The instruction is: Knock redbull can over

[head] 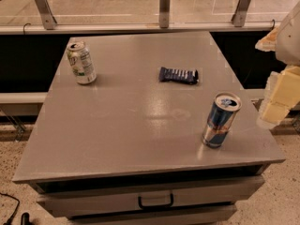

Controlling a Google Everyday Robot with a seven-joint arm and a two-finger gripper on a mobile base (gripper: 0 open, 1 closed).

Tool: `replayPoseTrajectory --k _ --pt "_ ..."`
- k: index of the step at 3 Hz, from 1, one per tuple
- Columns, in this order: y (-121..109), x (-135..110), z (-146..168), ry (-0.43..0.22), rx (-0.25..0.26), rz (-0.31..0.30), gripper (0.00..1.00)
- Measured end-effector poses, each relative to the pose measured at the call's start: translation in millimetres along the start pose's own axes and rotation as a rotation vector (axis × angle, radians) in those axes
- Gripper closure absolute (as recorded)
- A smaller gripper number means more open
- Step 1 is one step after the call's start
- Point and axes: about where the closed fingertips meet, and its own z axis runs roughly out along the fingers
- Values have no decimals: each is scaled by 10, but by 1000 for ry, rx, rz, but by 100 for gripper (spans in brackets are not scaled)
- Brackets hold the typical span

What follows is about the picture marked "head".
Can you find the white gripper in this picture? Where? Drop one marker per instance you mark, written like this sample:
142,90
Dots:
289,37

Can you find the blue silver redbull can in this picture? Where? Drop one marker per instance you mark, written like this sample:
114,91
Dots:
224,108

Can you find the green white soda can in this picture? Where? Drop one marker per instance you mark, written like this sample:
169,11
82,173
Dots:
81,63

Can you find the blue snack bar wrapper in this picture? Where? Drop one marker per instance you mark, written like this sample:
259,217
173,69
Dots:
178,75

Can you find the grey drawer cabinet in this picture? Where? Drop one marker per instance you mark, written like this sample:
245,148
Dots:
96,148

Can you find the black plug on floor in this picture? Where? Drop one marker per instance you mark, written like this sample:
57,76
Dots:
25,219

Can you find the right metal railing bracket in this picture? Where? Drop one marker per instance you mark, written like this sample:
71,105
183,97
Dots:
240,14

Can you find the metal railing bracket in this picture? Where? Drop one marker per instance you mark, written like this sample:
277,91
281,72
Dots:
164,13
46,15
240,14

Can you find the middle metal railing bracket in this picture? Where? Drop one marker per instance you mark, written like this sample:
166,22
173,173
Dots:
164,13

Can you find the black drawer handle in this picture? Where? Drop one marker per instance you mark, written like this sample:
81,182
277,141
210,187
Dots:
152,202

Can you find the left metal railing bracket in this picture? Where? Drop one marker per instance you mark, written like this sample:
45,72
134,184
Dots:
46,15

